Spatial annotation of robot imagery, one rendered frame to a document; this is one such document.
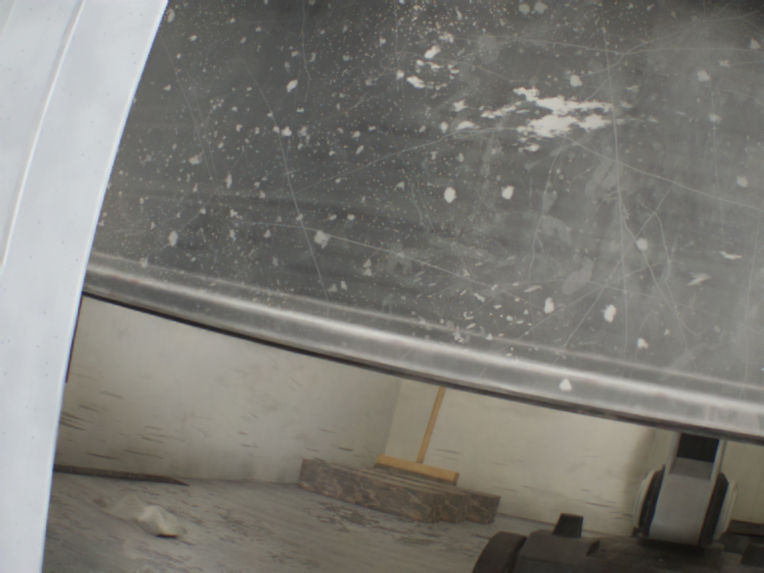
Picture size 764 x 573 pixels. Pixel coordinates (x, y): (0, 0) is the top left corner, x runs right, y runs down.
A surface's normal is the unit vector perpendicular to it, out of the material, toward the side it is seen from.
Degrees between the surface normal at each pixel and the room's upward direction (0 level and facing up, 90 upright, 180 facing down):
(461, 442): 90
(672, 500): 108
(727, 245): 90
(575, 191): 90
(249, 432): 90
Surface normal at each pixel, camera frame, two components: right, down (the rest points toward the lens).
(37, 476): -0.19, -0.13
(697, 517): -0.43, 0.14
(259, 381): 0.89, 0.18
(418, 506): -0.41, -0.17
